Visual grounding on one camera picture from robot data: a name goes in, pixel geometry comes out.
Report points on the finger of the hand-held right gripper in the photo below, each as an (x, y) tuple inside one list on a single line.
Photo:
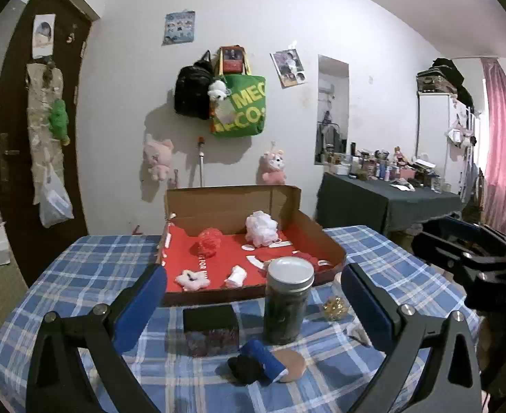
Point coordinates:
[(468, 226), (440, 251)]

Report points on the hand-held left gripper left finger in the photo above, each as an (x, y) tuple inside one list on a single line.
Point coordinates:
[(143, 301)]

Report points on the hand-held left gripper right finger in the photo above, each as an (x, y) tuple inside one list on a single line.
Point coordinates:
[(364, 305)]

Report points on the white fluffy scrunchie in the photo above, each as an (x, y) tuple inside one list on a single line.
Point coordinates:
[(191, 279)]

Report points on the red crochet scrunchie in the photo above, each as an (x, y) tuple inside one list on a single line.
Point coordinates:
[(311, 260)]

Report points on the red bath pouf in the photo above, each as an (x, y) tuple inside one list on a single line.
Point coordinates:
[(209, 241)]

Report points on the white cloth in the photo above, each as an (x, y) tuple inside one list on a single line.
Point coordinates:
[(235, 276)]

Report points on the cardboard box with red inside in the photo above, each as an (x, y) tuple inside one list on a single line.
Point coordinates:
[(218, 211)]

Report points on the white bath pouf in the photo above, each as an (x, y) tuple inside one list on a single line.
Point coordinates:
[(261, 228)]

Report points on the small golden scrunchie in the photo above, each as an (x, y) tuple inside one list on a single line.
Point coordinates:
[(334, 308)]

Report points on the small clear wrapper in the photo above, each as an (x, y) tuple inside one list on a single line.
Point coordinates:
[(358, 335)]

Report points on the colourful patterned tin box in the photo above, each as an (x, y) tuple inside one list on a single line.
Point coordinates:
[(209, 331)]

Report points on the glass jar with metal lid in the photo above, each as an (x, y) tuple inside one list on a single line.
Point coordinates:
[(285, 309)]

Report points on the dark cloth covered table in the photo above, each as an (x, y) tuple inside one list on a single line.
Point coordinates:
[(364, 206)]

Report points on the round beige pad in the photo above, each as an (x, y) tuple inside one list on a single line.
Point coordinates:
[(295, 365)]

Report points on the white wardrobe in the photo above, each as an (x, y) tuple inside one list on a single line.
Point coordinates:
[(433, 137)]

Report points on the pink curtain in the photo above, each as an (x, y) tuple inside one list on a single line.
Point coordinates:
[(504, 137)]

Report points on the blue bandage roll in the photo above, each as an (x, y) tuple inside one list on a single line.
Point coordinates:
[(263, 357)]

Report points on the black scrunchie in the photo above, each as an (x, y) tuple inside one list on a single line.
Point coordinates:
[(245, 370)]

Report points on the clear plastic bag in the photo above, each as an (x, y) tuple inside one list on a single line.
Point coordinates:
[(54, 204)]

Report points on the pink plush toy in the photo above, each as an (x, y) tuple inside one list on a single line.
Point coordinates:
[(158, 157), (273, 167)]

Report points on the dark storage case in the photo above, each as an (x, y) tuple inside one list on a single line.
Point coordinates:
[(433, 82)]

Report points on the dark clothes pile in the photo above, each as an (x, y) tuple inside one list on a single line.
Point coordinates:
[(451, 71)]

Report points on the green plush toy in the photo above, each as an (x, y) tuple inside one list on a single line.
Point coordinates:
[(58, 118)]

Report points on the black backpack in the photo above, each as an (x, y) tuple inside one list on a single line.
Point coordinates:
[(190, 90)]

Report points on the green tote bag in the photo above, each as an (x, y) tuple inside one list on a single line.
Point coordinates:
[(240, 107)]

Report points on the beige hanging door organizer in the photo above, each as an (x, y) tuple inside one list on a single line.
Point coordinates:
[(39, 107)]

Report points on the small white plush toy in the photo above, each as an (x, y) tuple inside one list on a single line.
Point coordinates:
[(217, 90)]

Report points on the dark brown door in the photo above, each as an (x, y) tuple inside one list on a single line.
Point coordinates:
[(16, 107)]

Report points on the photo collage sheet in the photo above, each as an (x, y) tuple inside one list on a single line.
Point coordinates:
[(288, 68)]

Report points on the portrait photo sheet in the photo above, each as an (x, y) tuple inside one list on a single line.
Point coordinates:
[(44, 36)]

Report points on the wall mirror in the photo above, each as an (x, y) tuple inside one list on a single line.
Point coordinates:
[(332, 107)]

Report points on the red photo frame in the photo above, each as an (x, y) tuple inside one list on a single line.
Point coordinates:
[(232, 60)]

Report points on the blue wall poster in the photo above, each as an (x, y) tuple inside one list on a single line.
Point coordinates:
[(178, 26)]

